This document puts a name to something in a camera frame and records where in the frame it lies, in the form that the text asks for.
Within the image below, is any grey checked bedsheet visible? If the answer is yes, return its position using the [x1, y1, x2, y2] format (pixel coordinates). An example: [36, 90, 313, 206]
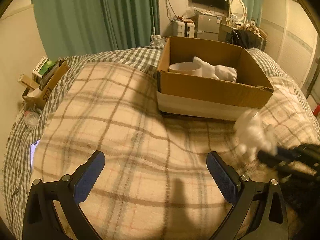
[2, 47, 307, 238]

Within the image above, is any red bottle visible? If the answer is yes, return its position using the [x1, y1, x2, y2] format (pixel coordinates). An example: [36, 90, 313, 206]
[313, 105, 320, 117]

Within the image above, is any white louvered wardrobe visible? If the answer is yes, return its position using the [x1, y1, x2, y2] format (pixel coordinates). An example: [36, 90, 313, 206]
[260, 0, 317, 87]

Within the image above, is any white cloth in box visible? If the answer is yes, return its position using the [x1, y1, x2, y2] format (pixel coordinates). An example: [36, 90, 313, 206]
[193, 56, 238, 82]

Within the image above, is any oval vanity mirror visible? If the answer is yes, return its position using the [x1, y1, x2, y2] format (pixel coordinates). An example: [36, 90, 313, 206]
[229, 0, 247, 23]

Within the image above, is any white suitcase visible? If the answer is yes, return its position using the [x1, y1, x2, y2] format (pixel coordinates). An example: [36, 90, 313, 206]
[172, 21, 195, 38]

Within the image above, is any clear plastic bottle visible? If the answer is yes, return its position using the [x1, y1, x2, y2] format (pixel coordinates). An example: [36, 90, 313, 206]
[24, 108, 42, 129]

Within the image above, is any green white product box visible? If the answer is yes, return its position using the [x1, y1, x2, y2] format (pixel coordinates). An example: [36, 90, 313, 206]
[32, 56, 56, 78]

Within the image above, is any black clothing on chair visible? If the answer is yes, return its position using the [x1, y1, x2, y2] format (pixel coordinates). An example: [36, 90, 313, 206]
[231, 29, 263, 49]

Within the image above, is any large open cardboard box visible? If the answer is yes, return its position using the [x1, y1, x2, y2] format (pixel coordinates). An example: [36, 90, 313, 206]
[157, 37, 274, 121]

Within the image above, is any white cardboard tape ring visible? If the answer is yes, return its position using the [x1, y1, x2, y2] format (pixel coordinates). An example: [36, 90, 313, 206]
[167, 62, 202, 76]

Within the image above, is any white plush toy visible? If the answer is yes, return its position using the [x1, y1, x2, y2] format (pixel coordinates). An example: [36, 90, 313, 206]
[234, 109, 278, 161]

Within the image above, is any lit smartphone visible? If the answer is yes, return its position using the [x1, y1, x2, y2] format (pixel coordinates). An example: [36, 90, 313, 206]
[29, 140, 40, 172]

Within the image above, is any grey mini fridge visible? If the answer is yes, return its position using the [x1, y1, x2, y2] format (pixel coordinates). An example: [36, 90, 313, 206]
[195, 14, 220, 41]

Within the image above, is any large water jug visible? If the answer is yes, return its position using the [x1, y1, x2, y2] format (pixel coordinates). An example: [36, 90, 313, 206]
[150, 35, 166, 48]

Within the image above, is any beige plaid blanket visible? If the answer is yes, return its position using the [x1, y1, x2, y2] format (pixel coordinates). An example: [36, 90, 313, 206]
[31, 61, 316, 240]

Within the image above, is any small cardboard box with items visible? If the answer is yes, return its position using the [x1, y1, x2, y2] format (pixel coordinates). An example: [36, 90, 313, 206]
[18, 60, 69, 110]

